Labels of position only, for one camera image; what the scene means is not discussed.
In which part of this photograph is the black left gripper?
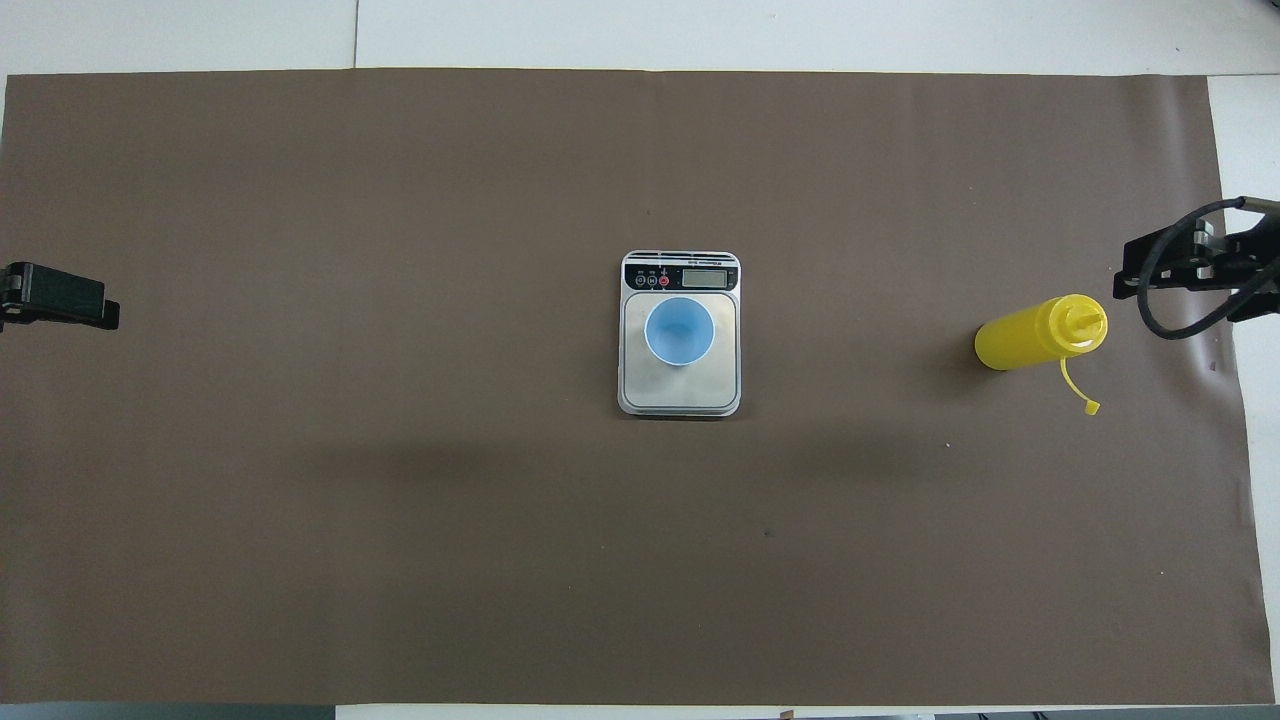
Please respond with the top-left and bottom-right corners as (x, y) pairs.
(0, 261), (122, 332)

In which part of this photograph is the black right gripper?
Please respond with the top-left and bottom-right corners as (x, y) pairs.
(1112, 211), (1280, 324)

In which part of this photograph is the yellow squeeze bottle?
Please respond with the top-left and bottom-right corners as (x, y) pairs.
(974, 294), (1109, 417)

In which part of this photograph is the light blue plastic cup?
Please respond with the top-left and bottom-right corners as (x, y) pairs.
(643, 296), (717, 368)

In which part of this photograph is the silver digital kitchen scale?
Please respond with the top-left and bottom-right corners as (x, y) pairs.
(617, 250), (742, 418)

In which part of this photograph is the brown table mat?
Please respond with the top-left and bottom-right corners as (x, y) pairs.
(0, 68), (1273, 707)

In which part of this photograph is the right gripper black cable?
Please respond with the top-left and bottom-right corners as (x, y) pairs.
(1134, 196), (1280, 342)

